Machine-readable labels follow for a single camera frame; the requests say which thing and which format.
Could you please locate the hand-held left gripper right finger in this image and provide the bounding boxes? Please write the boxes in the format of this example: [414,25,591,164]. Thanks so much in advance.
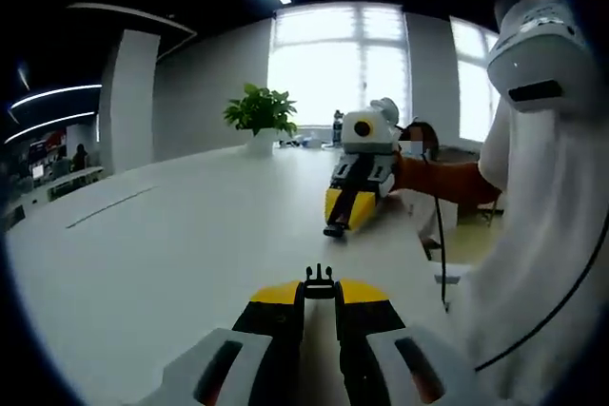
[332,277,496,406]

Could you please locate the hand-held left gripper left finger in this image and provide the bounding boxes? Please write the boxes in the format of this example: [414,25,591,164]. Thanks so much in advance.
[137,280,306,406]

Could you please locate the black pronged plastic buckle part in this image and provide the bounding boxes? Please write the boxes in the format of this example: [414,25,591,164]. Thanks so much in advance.
[304,262,335,301]

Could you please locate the small white desk items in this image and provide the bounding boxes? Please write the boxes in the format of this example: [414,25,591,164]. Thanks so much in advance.
[279,131,334,149]

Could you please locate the large bright window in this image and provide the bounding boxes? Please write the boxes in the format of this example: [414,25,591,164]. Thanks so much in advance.
[450,15,501,144]
[267,3,411,130]

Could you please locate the green plant in white pot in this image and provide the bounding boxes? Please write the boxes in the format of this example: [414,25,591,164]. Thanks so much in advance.
[222,83,300,158]

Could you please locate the white covered robot body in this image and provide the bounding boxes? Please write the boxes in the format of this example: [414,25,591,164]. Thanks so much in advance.
[468,91,609,406]

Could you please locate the white worn chest device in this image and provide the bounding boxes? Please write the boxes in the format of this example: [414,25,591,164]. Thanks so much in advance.
[485,0,593,113]

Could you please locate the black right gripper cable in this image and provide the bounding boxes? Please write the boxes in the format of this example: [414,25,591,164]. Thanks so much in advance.
[418,151,451,315]

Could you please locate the black worn device cable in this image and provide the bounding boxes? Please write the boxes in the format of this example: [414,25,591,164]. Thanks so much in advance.
[474,229,609,373]

